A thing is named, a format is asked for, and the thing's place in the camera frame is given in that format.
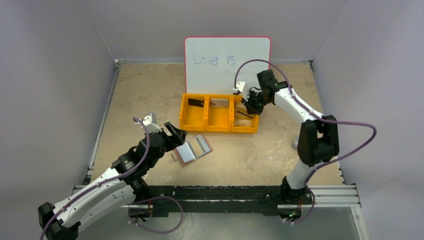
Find gold card with black stripe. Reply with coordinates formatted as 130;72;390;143
234;110;255;120

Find pink leather card holder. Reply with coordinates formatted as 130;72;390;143
171;134;213;167

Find black credit card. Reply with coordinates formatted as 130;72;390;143
187;98;205;108

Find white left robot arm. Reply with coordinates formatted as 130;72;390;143
37;117;188;240

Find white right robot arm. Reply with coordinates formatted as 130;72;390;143
234;69;340;198

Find cards in right bin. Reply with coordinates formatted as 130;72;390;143
234;105;253;127

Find silver card in middle bin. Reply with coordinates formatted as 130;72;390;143
209;98;230;108

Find yellow right bin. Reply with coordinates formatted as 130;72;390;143
229;95;259;134

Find yellow bin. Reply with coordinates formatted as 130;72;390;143
179;93;207;132
229;95;259;134
205;94;231;133

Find yellow left bin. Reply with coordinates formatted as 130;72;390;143
179;93;207;132

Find yellow middle bin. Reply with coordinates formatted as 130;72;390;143
205;94;231;133

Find small clear round container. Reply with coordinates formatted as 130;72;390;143
291;135;299;150

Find pink framed whiteboard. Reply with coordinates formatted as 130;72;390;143
184;36;272;95

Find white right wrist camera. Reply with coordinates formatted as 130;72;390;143
233;81;250;101

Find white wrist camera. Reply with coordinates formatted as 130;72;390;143
141;112;162;134
233;81;250;101

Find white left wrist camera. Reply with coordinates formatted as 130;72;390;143
141;112;162;134

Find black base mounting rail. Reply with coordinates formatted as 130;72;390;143
133;183;315;223

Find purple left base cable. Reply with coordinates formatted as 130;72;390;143
127;196;184;235

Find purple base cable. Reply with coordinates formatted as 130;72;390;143
127;196;184;235
281;187;317;226

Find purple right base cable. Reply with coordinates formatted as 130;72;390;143
281;187;317;226

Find aluminium frame rail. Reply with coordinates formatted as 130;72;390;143
67;183;362;210

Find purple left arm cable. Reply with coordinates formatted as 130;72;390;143
39;117;151;240

